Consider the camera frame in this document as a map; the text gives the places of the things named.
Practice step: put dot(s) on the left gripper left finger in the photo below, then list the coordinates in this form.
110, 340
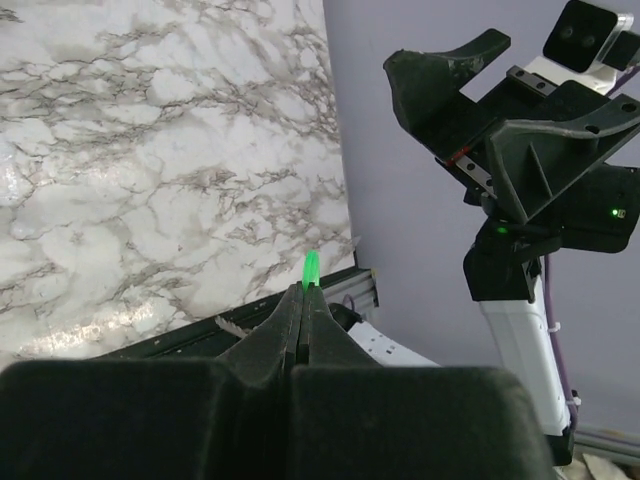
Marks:
193, 418

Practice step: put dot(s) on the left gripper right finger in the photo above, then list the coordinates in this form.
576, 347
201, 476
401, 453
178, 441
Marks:
354, 419

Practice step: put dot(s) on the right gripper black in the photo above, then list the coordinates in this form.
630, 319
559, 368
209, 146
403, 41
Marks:
522, 146

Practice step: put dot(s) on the green key tag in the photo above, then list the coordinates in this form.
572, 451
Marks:
311, 270

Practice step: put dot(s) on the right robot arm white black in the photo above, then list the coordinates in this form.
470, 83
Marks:
507, 270

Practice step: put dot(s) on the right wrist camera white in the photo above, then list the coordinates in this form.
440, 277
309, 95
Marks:
592, 45

